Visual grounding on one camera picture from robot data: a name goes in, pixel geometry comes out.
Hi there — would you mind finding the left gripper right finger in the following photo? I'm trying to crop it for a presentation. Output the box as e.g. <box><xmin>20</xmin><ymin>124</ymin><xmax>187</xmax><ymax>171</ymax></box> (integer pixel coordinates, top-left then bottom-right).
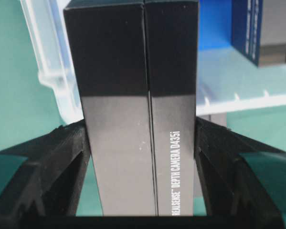
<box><xmin>194</xmin><ymin>118</ymin><xmax>286</xmax><ymax>222</ymax></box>

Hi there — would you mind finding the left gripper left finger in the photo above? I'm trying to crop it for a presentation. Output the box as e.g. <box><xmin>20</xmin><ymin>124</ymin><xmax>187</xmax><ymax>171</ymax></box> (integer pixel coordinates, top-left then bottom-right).
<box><xmin>0</xmin><ymin>121</ymin><xmax>90</xmax><ymax>222</ymax></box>

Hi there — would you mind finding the black d435i box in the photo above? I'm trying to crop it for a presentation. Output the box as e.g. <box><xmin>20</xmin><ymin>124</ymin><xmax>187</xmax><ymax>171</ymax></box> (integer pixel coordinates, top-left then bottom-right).
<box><xmin>64</xmin><ymin>0</ymin><xmax>199</xmax><ymax>216</ymax></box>
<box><xmin>231</xmin><ymin>0</ymin><xmax>286</xmax><ymax>67</ymax></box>

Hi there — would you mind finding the clear plastic storage case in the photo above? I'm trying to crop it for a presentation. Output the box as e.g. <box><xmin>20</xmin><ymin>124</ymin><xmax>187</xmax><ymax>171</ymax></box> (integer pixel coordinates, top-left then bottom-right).
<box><xmin>21</xmin><ymin>0</ymin><xmax>286</xmax><ymax>124</ymax></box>

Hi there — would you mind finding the green table cloth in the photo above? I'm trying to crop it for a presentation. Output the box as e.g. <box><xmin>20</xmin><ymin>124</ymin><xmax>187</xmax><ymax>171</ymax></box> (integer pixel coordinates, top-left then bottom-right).
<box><xmin>0</xmin><ymin>0</ymin><xmax>286</xmax><ymax>228</ymax></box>

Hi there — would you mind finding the blue liner sheet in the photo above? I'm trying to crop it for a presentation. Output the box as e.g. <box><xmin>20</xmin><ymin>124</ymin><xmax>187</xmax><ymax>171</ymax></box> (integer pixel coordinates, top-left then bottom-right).
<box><xmin>197</xmin><ymin>0</ymin><xmax>251</xmax><ymax>79</ymax></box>

